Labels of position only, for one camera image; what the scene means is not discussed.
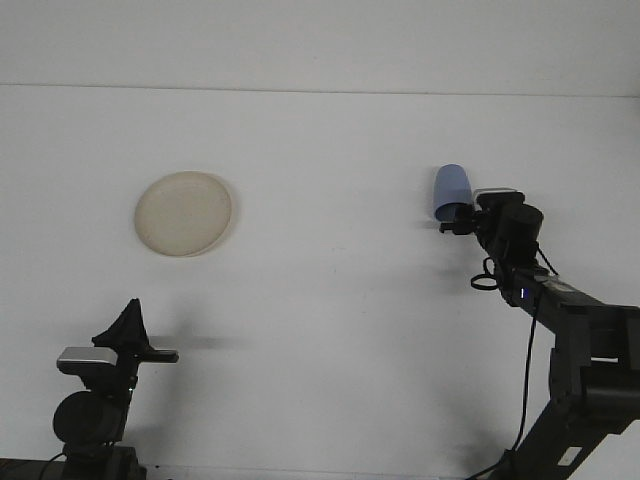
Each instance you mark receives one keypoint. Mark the pale blue cup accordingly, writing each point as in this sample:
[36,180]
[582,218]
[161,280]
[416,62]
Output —
[450,185]

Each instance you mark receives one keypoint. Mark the pale round plate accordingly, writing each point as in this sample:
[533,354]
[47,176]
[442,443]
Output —
[182,215]

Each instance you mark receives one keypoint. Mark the dark brown base panel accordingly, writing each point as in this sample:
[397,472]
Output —
[20,470]

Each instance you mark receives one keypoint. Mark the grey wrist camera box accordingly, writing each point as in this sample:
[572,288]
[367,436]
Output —
[495,192]
[85,357]

